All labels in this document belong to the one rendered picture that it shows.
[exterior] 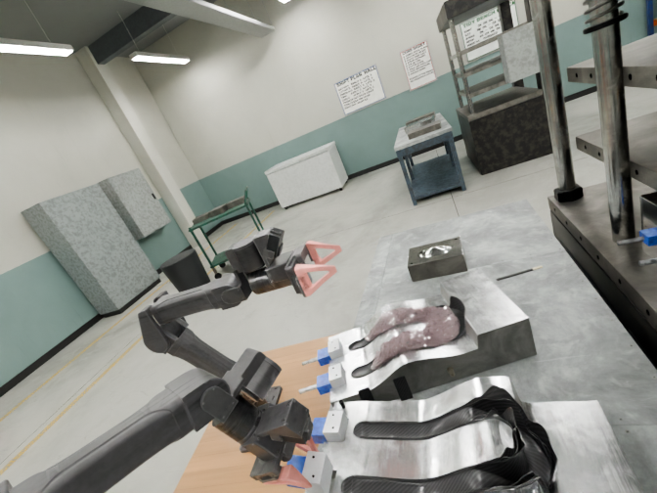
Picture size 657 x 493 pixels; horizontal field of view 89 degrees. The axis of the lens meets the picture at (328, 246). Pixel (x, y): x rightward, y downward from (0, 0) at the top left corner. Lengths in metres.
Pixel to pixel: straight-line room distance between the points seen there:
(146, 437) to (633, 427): 0.78
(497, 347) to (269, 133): 7.64
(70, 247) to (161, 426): 5.68
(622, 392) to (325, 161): 6.49
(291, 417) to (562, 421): 0.47
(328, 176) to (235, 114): 2.75
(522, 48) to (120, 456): 4.56
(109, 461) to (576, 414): 0.71
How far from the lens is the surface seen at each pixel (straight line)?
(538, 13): 1.56
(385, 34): 7.55
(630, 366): 0.93
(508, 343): 0.90
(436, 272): 1.28
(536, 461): 0.71
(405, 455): 0.72
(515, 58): 4.59
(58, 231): 6.15
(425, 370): 0.87
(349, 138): 7.68
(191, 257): 4.54
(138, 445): 0.54
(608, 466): 0.72
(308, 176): 7.15
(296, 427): 0.56
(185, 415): 0.54
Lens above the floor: 1.47
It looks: 20 degrees down
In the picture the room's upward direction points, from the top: 24 degrees counter-clockwise
